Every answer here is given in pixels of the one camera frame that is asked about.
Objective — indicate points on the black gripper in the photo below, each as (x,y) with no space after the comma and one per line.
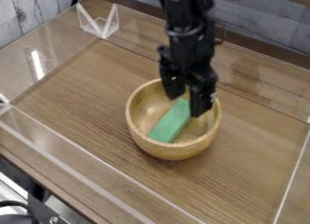
(186,66)

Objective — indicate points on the green rectangular block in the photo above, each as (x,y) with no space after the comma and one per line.
(171,122)

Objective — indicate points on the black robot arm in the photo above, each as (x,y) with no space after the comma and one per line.
(187,13)

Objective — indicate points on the wooden bowl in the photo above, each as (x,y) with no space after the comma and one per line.
(146,107)

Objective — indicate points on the clear acrylic corner bracket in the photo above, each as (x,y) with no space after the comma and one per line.
(99,27)

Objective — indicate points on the clear acrylic tray wall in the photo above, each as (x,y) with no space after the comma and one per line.
(67,82)

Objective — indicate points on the black metal stand bracket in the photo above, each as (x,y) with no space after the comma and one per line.
(44,214)

